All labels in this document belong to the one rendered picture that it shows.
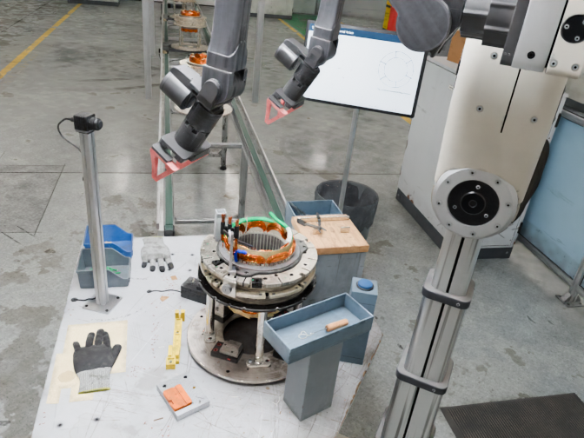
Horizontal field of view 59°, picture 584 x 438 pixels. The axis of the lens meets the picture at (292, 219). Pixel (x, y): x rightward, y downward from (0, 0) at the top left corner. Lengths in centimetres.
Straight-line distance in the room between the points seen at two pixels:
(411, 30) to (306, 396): 89
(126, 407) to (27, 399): 122
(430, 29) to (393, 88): 149
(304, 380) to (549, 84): 83
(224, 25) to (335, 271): 88
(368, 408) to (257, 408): 119
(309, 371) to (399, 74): 140
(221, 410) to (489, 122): 94
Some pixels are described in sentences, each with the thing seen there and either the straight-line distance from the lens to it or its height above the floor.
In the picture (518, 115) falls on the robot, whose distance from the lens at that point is 97.
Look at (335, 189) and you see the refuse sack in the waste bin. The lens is 326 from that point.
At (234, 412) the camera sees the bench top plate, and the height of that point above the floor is 78.
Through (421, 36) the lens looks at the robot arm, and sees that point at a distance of 80.
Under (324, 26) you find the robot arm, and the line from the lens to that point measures 141.
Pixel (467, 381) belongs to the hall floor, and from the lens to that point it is 285.
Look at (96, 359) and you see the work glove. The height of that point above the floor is 80.
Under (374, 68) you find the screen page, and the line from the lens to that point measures 228.
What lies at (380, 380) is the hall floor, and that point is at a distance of 268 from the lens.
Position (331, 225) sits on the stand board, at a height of 107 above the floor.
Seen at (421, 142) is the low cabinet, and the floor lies 60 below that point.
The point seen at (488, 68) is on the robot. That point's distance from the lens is 96.
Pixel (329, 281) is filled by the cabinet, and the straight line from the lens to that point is 160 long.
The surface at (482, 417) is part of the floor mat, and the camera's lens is 268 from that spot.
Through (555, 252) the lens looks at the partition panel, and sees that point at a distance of 384.
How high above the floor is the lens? 184
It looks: 28 degrees down
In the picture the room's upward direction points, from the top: 6 degrees clockwise
